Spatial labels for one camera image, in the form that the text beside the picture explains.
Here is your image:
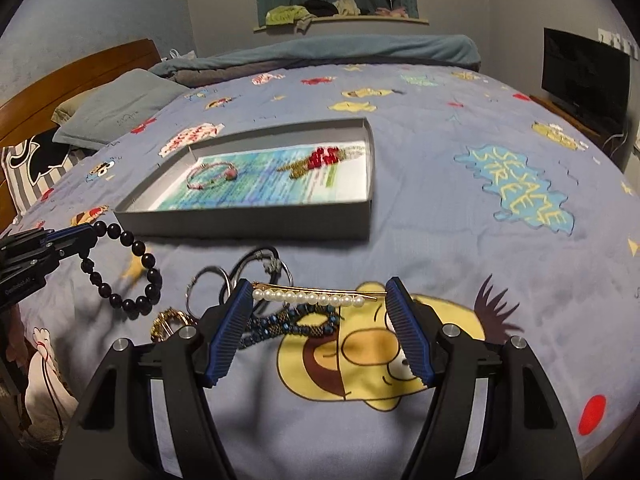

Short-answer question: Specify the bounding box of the striped cartoon pillow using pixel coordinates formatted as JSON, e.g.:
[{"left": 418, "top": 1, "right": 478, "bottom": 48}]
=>
[{"left": 1, "top": 128, "right": 92, "bottom": 216}]

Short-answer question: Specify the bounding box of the gold ornate bracelet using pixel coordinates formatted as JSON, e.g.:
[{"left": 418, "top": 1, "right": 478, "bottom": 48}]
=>
[{"left": 150, "top": 306, "right": 200, "bottom": 344}]

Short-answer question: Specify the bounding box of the black monitor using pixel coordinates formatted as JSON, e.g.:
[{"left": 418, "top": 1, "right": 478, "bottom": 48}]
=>
[{"left": 541, "top": 28, "right": 630, "bottom": 133}]

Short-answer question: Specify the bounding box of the white wall hook rack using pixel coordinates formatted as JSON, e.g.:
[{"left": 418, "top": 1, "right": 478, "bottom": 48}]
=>
[{"left": 598, "top": 28, "right": 639, "bottom": 60}]

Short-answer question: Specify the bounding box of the grey shallow cardboard tray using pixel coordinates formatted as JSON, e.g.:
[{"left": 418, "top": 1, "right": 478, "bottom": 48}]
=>
[{"left": 115, "top": 117, "right": 375, "bottom": 240}]

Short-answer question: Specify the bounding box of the black large bead bracelet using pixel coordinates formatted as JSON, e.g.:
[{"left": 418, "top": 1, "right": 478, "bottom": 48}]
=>
[{"left": 78, "top": 219, "right": 164, "bottom": 316}]

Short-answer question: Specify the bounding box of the red bead gold chain bracelet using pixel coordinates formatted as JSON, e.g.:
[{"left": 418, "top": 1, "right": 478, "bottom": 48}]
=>
[{"left": 275, "top": 145, "right": 368, "bottom": 180}]

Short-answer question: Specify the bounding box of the wooden window shelf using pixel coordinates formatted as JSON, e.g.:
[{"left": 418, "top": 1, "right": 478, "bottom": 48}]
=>
[{"left": 253, "top": 15, "right": 430, "bottom": 34}]

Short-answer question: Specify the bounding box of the wooden headboard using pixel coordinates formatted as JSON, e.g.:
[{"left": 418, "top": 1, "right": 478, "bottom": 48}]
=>
[{"left": 0, "top": 37, "right": 163, "bottom": 231}]

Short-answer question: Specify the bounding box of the printed paper sheet in tray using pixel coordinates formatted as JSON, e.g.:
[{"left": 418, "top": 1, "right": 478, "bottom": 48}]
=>
[{"left": 149, "top": 141, "right": 368, "bottom": 211}]

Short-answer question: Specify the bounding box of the blue beaded bracelet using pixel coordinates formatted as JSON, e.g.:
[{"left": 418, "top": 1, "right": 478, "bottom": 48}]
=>
[{"left": 238, "top": 301, "right": 343, "bottom": 351}]

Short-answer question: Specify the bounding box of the green cloth on shelf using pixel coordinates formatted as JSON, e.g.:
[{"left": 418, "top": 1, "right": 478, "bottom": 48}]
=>
[{"left": 265, "top": 6, "right": 314, "bottom": 27}]

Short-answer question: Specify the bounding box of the pink woven string bracelet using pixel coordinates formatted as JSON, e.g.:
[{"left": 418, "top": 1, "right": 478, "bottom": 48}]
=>
[{"left": 185, "top": 160, "right": 240, "bottom": 191}]

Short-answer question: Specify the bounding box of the grey pillow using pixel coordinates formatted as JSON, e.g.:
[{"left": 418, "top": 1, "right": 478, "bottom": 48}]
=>
[{"left": 53, "top": 68, "right": 188, "bottom": 151}]

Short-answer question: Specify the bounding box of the silver bangle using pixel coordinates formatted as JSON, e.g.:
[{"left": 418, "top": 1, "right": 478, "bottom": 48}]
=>
[
  {"left": 184, "top": 266, "right": 231, "bottom": 321},
  {"left": 234, "top": 252, "right": 294, "bottom": 286}
]

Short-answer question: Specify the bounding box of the teal folded blanket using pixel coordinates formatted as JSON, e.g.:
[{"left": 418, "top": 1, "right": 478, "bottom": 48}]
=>
[{"left": 149, "top": 34, "right": 482, "bottom": 88}]

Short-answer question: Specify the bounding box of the black cord bracelet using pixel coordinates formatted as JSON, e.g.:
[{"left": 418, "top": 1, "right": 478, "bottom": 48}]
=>
[{"left": 226, "top": 245, "right": 282, "bottom": 291}]

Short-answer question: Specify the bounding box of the pearl gold hair clip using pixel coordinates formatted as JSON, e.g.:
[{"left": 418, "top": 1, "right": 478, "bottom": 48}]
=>
[{"left": 252, "top": 282, "right": 386, "bottom": 308}]

